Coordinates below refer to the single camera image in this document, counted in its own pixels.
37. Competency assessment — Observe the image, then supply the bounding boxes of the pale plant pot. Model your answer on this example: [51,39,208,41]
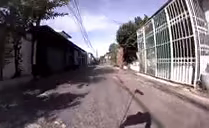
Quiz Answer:
[201,71,209,91]

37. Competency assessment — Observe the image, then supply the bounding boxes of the grey asphalt road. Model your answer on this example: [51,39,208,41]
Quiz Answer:
[0,64,209,128]

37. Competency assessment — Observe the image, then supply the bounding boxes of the overhead wires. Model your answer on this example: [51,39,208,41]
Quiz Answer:
[66,0,96,54]

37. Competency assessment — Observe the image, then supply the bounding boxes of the dark long building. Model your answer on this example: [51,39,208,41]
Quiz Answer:
[31,24,90,76]

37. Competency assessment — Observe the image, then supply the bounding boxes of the tree with thin trunk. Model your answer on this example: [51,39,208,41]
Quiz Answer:
[5,0,71,80]

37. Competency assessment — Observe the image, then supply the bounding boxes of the dark leafy tree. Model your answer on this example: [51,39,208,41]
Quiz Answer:
[115,14,150,66]

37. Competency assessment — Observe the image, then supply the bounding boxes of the pale wall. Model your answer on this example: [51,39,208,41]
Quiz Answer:
[0,35,35,82]

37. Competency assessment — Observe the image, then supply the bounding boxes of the white metal gate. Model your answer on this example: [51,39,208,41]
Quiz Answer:
[135,0,209,88]

